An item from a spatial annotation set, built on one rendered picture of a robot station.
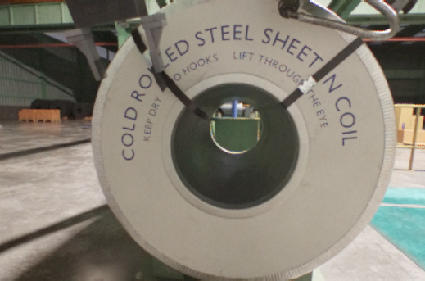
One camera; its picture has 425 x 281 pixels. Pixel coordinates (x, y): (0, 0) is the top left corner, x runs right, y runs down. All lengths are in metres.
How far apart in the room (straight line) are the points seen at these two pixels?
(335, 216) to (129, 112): 0.91
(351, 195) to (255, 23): 0.73
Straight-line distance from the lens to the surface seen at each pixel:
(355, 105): 0.95
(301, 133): 0.88
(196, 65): 0.88
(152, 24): 0.46
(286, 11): 0.72
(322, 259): 1.08
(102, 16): 0.49
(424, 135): 8.96
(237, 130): 3.35
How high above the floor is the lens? 0.91
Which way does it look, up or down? 7 degrees down
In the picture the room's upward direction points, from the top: 1 degrees clockwise
